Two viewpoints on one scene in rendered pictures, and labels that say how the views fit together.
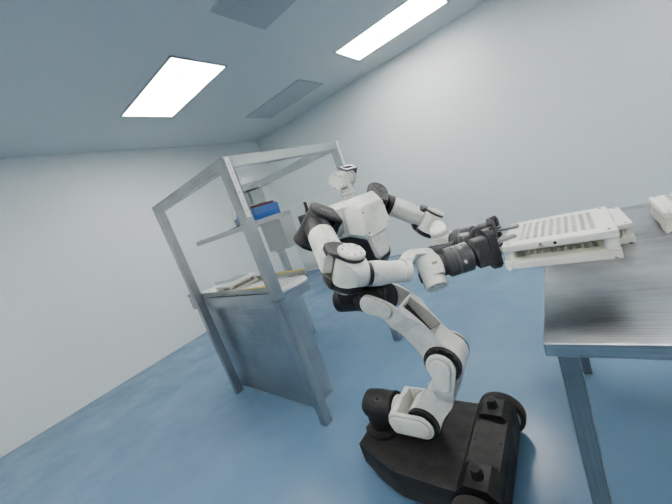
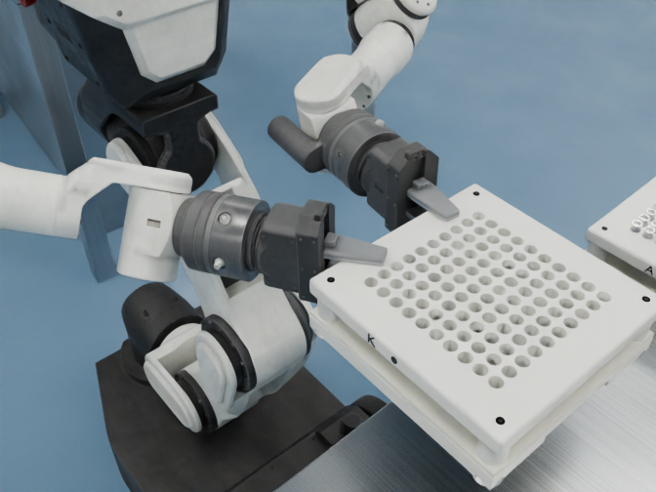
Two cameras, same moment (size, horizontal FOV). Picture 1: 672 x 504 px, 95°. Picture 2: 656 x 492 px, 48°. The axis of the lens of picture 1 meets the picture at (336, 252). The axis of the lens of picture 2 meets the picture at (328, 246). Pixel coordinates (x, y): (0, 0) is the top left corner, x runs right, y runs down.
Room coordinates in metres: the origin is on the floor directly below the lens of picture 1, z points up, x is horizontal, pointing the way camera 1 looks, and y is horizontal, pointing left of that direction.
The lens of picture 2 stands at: (0.32, -0.55, 1.53)
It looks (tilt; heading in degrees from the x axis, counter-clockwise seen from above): 42 degrees down; 11
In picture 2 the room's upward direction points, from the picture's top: straight up
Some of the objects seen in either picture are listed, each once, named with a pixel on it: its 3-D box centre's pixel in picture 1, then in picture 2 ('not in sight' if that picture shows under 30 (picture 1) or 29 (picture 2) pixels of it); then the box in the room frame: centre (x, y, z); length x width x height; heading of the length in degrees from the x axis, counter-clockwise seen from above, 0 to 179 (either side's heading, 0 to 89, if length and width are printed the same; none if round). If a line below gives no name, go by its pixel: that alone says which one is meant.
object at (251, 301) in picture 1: (241, 294); not in sight; (2.38, 0.81, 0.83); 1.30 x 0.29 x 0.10; 46
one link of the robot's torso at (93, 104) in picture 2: (362, 291); (142, 115); (1.29, -0.05, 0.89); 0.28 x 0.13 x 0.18; 51
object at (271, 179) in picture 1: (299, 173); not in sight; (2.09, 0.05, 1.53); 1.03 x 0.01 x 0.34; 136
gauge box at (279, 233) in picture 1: (280, 233); not in sight; (2.07, 0.31, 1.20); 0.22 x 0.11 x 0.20; 46
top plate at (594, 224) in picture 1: (555, 229); (484, 296); (0.84, -0.61, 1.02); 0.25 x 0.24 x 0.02; 141
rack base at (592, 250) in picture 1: (558, 245); (477, 329); (0.84, -0.61, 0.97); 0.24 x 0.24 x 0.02; 51
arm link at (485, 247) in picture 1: (475, 253); (272, 246); (0.87, -0.39, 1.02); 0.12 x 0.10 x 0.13; 83
